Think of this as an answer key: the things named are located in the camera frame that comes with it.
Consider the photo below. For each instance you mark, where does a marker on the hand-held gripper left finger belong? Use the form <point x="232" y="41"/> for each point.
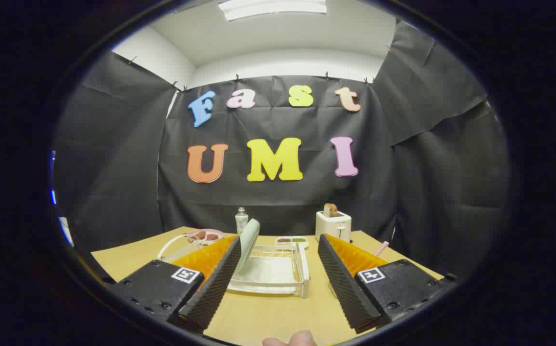
<point x="210" y="288"/>

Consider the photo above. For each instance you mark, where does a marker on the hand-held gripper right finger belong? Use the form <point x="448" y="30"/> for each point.
<point x="342" y="283"/>

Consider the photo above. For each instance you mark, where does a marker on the pale green plate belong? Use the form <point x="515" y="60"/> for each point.
<point x="249" y="240"/>

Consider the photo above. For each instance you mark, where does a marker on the small white divided dish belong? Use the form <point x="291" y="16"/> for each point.
<point x="291" y="240"/>

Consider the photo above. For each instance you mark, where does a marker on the pink bowl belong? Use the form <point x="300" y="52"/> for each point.
<point x="205" y="236"/>

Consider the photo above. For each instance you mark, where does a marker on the white toaster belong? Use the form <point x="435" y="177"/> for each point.
<point x="333" y="227"/>

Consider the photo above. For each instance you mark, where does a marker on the clear green bottle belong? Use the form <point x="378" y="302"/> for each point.
<point x="241" y="222"/>

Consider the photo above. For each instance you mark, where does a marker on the brown bread slice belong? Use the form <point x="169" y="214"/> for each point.
<point x="330" y="210"/>

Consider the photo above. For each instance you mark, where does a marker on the ceiling light panel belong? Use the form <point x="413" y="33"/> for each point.
<point x="273" y="7"/>

